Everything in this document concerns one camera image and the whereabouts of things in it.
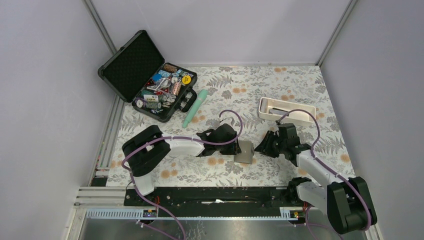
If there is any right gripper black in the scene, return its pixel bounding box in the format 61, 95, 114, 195
254, 130, 287, 159

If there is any taupe leather card holder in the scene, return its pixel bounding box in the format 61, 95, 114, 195
234, 140, 255, 165

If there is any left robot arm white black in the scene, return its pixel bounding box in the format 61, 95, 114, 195
121, 123, 242, 206

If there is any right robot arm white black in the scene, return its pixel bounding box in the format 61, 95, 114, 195
255, 123, 378, 235

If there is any card in white tray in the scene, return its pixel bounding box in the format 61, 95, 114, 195
268, 108, 287, 116

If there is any playing card deck box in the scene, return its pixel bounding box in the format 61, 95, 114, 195
143, 94, 160, 102

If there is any white rectangular tray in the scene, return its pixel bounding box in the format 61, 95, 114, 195
258, 97, 316, 127

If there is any floral patterned table mat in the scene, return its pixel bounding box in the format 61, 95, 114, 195
106, 66, 355, 187

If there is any mint green tube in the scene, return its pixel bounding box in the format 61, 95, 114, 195
182, 89, 209, 129

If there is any yellow poker chip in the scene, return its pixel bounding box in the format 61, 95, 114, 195
181, 75, 192, 85

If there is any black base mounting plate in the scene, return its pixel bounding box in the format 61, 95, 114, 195
123, 186, 309, 219

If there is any black poker chip case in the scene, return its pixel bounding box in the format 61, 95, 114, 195
97, 30, 198, 123

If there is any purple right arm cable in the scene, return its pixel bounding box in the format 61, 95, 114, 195
275, 108, 374, 240

